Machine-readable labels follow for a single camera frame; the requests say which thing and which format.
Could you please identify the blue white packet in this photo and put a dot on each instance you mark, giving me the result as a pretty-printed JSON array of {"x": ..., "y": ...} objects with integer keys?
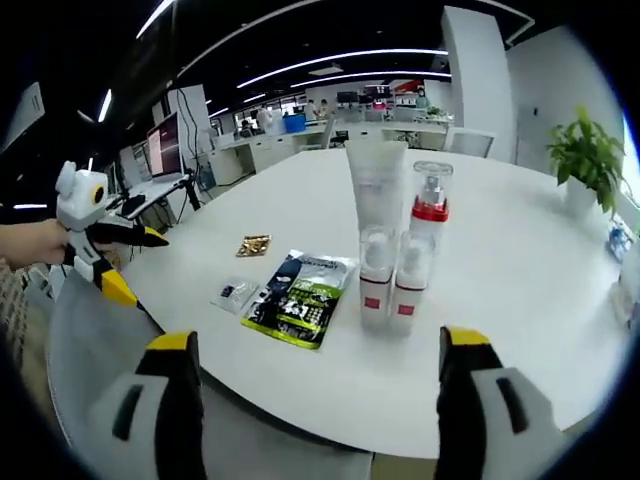
[{"x": 619, "y": 243}]

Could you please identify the blue storage bin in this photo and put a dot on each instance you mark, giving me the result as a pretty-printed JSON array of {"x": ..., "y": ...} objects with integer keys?
[{"x": 295, "y": 124}]

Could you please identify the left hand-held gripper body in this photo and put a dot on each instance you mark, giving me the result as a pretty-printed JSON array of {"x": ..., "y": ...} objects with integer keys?
[{"x": 77, "y": 200}]

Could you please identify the grey wall panel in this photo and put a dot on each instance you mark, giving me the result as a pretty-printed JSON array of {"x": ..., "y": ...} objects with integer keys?
[{"x": 25, "y": 115}]

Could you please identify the white mesh chair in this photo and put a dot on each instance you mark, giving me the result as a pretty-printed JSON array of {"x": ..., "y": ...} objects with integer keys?
[{"x": 471, "y": 144}]

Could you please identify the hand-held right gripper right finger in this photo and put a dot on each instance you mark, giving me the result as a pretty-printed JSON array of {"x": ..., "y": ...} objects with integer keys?
[{"x": 525, "y": 410}]

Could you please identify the green black skincare sachet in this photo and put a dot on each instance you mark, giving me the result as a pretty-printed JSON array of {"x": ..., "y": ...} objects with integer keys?
[{"x": 300, "y": 300}]

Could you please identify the white skincare tube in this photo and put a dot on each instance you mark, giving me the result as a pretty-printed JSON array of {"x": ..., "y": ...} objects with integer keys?
[{"x": 377, "y": 185}]

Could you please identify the white stuffed toy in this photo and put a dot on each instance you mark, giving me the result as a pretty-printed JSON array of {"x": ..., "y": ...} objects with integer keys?
[{"x": 631, "y": 290}]

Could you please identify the long ceiling light strip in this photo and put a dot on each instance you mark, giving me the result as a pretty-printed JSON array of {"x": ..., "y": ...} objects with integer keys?
[
  {"x": 350, "y": 56},
  {"x": 350, "y": 76},
  {"x": 155, "y": 19}
]

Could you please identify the gold skincare sachet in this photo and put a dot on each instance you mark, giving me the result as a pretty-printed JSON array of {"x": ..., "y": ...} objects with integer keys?
[{"x": 255, "y": 246}]

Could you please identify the white side desk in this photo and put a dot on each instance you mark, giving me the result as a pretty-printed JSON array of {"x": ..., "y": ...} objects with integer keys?
[{"x": 155, "y": 195}]

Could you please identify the potted green plant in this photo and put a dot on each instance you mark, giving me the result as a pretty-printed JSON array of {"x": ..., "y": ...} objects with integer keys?
[{"x": 587, "y": 155}]

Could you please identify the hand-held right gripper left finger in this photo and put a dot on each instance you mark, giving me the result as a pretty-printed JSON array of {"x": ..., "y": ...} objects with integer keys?
[{"x": 125, "y": 425}]

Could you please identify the translucent blue container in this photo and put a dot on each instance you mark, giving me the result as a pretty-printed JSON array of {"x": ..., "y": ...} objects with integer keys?
[{"x": 206, "y": 175}]

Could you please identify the person's left hand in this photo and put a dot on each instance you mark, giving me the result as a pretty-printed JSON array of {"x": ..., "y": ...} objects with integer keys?
[{"x": 35, "y": 241}]

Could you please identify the small red-label skincare pump bottle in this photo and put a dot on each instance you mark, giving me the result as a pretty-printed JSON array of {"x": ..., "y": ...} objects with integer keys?
[
  {"x": 413, "y": 295},
  {"x": 376, "y": 290}
]

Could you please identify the small clear skincare sachet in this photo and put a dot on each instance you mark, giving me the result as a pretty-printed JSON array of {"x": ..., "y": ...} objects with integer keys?
[{"x": 236, "y": 296}]

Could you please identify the red-collared skincare spray bottle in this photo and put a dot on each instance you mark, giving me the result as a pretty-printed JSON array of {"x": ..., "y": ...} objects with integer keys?
[{"x": 432, "y": 200}]

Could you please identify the black computer mouse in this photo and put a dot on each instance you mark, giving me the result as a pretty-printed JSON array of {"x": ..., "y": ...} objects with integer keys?
[{"x": 132, "y": 205}]

